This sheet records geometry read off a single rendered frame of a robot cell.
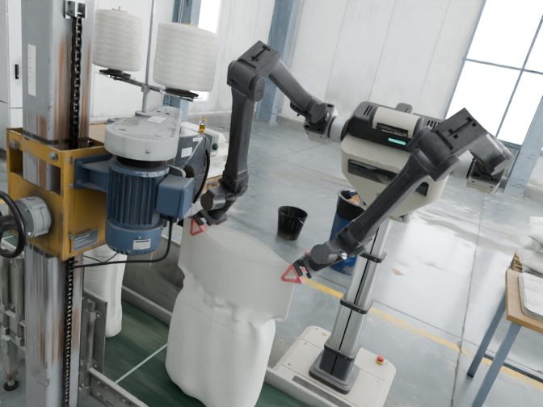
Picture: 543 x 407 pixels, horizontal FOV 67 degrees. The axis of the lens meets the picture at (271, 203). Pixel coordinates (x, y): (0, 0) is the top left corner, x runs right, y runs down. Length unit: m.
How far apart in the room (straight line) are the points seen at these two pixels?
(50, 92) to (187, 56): 0.34
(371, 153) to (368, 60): 8.00
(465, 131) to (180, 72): 0.69
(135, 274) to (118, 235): 1.15
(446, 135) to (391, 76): 8.38
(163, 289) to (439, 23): 8.03
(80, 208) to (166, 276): 0.98
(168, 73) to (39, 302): 0.78
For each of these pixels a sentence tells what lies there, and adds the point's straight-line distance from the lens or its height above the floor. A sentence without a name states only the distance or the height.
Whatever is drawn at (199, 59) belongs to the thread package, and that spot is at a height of 1.61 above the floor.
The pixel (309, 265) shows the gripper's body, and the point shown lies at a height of 1.09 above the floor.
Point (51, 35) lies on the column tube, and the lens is 1.16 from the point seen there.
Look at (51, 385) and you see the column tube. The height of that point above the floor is 0.53.
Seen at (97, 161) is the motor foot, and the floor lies 1.30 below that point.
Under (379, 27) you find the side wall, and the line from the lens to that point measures 9.51.
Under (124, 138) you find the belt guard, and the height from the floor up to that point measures 1.41.
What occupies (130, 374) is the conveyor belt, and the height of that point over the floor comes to 0.38.
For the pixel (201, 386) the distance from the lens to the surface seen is 1.70.
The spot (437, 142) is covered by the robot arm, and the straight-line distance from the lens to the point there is 0.98.
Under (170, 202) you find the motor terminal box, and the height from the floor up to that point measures 1.26.
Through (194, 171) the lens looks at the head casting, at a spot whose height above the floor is 1.20.
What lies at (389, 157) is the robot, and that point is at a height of 1.40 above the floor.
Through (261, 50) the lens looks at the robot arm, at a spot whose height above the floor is 1.66.
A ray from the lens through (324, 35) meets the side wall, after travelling 9.87.
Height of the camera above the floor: 1.68
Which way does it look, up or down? 20 degrees down
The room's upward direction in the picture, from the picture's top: 12 degrees clockwise
